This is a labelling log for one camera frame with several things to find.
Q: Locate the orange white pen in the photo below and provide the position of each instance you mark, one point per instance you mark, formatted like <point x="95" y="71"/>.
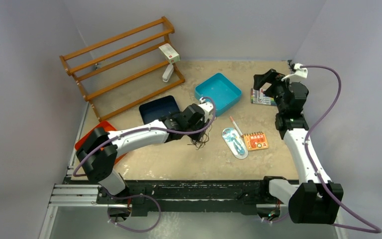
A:
<point x="236" y="126"/>

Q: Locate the teal square tray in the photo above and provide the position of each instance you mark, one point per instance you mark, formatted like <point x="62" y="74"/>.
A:
<point x="224" y="93"/>

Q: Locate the aluminium frame rails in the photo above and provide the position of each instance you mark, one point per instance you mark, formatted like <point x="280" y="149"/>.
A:
<point x="72" y="194"/>

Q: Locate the toothbrush blister pack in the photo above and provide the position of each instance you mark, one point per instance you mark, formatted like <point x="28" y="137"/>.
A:
<point x="235" y="143"/>

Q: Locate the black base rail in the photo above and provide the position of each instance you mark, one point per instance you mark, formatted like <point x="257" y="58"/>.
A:
<point x="248" y="197"/>

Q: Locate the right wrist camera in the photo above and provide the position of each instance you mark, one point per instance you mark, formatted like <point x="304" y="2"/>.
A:
<point x="298" y="74"/>

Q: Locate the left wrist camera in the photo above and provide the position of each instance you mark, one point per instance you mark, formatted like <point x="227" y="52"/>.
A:
<point x="208" y="108"/>

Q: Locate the marker pen set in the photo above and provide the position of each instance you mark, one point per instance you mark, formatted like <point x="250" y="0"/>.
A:
<point x="258" y="97"/>

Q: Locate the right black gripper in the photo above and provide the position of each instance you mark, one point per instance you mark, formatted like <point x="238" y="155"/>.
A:
<point x="272" y="77"/>

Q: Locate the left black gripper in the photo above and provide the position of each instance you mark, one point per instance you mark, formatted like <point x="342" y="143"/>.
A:
<point x="196" y="136"/>

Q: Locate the white cardboard box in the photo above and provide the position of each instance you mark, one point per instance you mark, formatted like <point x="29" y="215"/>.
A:
<point x="171" y="55"/>

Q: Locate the orange small notebook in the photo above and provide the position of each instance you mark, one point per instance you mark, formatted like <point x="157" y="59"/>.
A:
<point x="255" y="141"/>

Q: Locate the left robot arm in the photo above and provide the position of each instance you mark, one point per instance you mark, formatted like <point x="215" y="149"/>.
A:
<point x="129" y="140"/>

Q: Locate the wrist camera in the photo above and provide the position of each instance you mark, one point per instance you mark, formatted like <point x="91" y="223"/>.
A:
<point x="208" y="108"/>
<point x="298" y="74"/>

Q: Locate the dark blue square tray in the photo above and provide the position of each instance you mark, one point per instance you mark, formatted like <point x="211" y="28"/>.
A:
<point x="155" y="109"/>

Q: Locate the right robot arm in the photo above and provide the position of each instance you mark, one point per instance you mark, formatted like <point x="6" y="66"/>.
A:
<point x="315" y="200"/>

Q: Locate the wooden shelf rack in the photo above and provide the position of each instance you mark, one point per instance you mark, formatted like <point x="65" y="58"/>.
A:
<point x="104" y="70"/>

